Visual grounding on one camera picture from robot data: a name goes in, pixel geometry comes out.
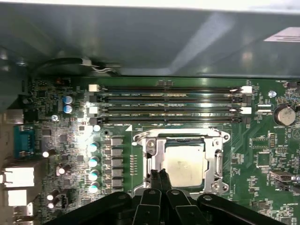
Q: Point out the CPU socket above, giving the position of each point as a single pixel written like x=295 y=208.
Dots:
x=219 y=186

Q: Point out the black RAM slot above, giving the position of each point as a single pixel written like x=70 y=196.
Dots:
x=187 y=96
x=187 y=109
x=187 y=118
x=187 y=90

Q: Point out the round coin battery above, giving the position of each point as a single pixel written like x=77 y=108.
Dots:
x=284 y=114

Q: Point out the silver CPU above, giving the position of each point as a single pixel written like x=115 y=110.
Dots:
x=185 y=164

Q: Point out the silver port block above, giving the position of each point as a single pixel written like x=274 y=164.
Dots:
x=18 y=177
x=16 y=198

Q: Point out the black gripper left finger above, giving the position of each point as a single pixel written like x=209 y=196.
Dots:
x=145 y=208

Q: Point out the silver internal USB port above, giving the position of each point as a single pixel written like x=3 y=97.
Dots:
x=280 y=177

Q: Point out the blue serial port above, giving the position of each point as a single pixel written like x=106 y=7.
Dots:
x=23 y=140

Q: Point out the grey PC case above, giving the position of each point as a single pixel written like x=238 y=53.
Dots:
x=140 y=35

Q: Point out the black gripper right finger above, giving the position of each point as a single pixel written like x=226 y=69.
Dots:
x=182 y=208

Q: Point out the metal socket cover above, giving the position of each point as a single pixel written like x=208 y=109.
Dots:
x=158 y=159

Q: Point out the green motherboard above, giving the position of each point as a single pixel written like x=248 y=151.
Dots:
x=246 y=152

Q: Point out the white case label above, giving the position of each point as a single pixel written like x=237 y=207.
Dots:
x=283 y=37

